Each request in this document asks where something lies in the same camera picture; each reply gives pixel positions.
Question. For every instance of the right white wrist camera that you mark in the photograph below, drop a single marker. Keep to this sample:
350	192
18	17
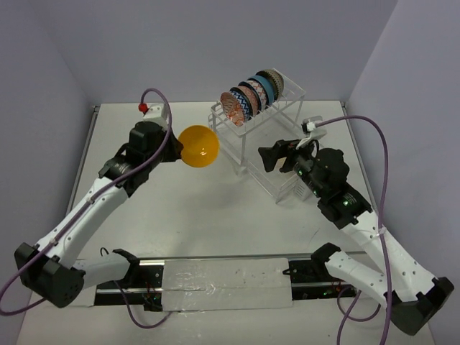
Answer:
311	130

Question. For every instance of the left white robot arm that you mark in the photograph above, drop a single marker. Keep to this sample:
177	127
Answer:
50	267

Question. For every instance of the blue triangle patterned bowl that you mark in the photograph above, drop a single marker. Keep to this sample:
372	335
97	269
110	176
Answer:
257	86

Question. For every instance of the solid blue bowl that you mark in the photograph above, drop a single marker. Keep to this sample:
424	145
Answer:
267	86

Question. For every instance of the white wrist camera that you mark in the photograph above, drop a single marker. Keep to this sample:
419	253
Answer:
156	113
311	130

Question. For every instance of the orange white patterned bowl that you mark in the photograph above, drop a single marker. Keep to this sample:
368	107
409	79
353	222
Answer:
234	107

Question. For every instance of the yellow orange bowl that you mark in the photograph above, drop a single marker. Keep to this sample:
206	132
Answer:
200	146

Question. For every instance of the aluminium table edge rail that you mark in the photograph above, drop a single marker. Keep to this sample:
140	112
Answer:
83	156

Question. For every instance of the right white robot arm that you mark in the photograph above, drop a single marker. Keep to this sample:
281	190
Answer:
412	293

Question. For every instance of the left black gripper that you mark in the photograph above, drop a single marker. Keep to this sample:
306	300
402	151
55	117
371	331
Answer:
172	149

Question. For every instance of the silver tape patch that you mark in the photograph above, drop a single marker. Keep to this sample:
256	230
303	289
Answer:
226	284

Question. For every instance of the black bowl cream inside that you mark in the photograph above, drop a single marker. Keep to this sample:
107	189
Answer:
278	81

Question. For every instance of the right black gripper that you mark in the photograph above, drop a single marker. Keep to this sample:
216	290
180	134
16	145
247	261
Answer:
270	154

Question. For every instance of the white wire dish rack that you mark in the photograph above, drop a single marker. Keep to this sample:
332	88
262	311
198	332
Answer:
282	120

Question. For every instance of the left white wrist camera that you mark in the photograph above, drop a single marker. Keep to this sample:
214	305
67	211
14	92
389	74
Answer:
156	113

